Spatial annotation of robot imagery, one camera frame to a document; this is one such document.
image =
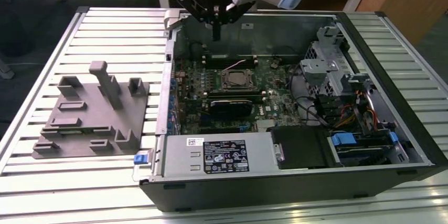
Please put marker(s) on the green motherboard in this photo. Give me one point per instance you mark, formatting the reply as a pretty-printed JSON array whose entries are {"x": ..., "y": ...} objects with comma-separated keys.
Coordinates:
[{"x": 280, "y": 108}]

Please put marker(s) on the grey parts rack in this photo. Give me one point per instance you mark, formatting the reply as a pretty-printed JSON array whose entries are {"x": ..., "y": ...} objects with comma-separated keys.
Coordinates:
[{"x": 95, "y": 129}]

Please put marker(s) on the black PC case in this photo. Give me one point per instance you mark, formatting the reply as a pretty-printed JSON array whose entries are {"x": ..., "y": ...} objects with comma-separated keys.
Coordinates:
[{"x": 280, "y": 195}]

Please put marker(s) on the green RAM stick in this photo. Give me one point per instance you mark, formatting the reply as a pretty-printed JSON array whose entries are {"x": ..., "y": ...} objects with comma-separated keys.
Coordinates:
[{"x": 69, "y": 130}]

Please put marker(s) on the silver chipset heatsink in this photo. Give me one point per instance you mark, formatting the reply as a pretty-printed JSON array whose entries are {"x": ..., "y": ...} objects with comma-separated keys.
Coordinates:
[{"x": 267, "y": 125}]

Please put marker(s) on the grey power supply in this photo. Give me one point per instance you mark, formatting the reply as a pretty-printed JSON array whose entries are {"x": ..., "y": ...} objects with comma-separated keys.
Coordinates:
[{"x": 175, "y": 161}]

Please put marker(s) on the silver CPU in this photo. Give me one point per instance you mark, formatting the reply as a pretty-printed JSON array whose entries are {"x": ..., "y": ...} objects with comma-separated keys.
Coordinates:
[{"x": 235, "y": 78}]

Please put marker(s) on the blue plastic clip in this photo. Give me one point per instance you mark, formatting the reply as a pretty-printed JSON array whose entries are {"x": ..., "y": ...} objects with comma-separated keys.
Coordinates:
[{"x": 392, "y": 137}]

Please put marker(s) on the silver metal drive cage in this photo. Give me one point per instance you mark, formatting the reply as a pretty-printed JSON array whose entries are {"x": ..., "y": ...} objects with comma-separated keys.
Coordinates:
[{"x": 316, "y": 73}]

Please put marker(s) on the black plastic bay cover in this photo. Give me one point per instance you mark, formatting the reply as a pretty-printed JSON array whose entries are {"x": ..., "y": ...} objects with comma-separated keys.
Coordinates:
[{"x": 300, "y": 148}]

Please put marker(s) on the black rating label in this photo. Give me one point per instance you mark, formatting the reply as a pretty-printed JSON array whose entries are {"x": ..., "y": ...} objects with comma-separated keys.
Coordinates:
[{"x": 224, "y": 155}]

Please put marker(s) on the CPU socket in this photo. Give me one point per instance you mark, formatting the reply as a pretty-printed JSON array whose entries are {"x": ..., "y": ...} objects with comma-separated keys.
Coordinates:
[{"x": 220, "y": 87}]

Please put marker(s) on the black graphics card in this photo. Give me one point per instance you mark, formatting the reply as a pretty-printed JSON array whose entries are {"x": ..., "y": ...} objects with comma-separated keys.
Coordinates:
[{"x": 231, "y": 108}]

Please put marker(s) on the black RAM slot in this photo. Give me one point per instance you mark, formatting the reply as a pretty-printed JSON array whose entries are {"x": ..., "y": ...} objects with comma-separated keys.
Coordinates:
[
  {"x": 215, "y": 66},
  {"x": 216, "y": 61},
  {"x": 216, "y": 58},
  {"x": 235, "y": 91}
]

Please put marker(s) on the blue case latch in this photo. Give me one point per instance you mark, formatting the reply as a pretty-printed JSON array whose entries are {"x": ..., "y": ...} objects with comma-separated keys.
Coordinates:
[{"x": 140, "y": 159}]

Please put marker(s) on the small white sticker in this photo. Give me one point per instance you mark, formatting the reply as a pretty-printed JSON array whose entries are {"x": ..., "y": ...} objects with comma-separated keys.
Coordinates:
[{"x": 247, "y": 25}]

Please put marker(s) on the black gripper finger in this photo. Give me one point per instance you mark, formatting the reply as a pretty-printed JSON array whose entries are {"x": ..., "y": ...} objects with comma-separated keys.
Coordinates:
[
  {"x": 236, "y": 11},
  {"x": 188, "y": 1}
]

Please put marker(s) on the white barcode sticker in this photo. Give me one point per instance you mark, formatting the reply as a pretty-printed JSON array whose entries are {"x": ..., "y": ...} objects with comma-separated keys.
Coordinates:
[{"x": 195, "y": 141}]

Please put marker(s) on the blue disk carrier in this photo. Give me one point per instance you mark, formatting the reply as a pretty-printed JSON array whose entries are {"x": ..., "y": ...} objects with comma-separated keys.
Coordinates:
[{"x": 341, "y": 140}]

